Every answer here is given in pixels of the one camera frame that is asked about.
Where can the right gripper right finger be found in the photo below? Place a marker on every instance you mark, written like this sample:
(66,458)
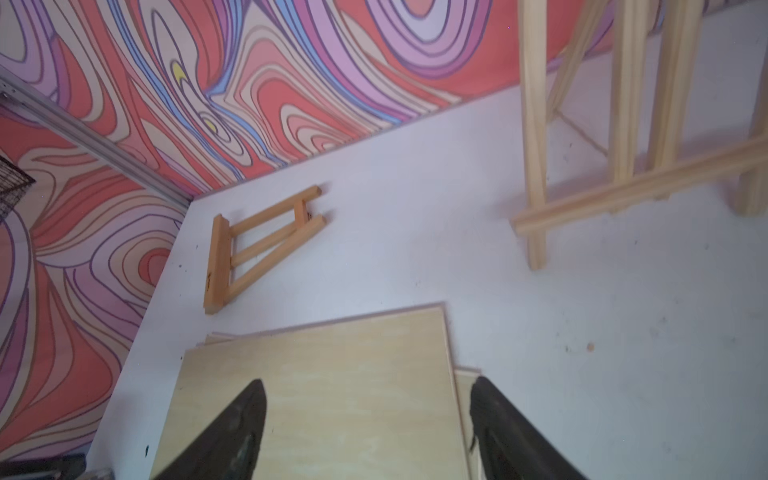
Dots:
(510,447)

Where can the left black wire basket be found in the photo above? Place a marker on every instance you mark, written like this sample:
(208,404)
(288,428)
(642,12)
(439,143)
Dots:
(15,183)

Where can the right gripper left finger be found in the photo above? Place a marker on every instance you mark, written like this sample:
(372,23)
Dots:
(229,447)

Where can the plywood board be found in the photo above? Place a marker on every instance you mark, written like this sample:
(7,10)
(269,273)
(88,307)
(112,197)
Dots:
(464,380)
(370,398)

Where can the wooden easel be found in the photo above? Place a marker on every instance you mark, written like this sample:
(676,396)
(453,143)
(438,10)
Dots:
(664,174)
(230,272)

